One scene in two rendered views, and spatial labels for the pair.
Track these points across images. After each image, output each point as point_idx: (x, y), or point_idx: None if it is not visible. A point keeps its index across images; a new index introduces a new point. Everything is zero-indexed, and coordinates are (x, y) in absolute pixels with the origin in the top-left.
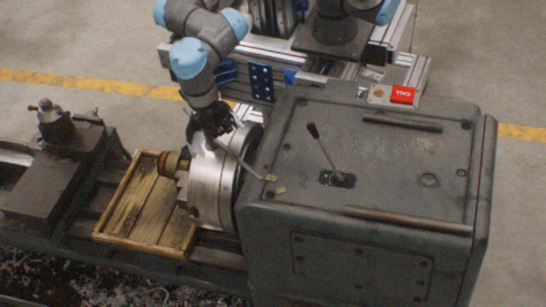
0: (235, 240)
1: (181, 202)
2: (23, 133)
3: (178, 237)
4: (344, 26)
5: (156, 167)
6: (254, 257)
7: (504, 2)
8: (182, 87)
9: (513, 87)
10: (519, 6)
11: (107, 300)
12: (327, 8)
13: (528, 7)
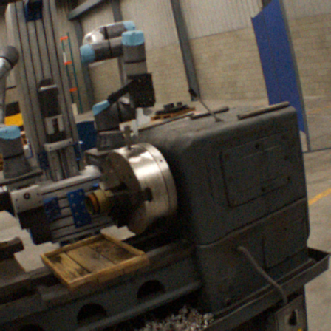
0: (164, 246)
1: (133, 196)
2: None
3: (128, 258)
4: (120, 134)
5: (62, 256)
6: (206, 197)
7: (117, 238)
8: (134, 56)
9: None
10: (127, 236)
11: None
12: (109, 122)
13: (131, 234)
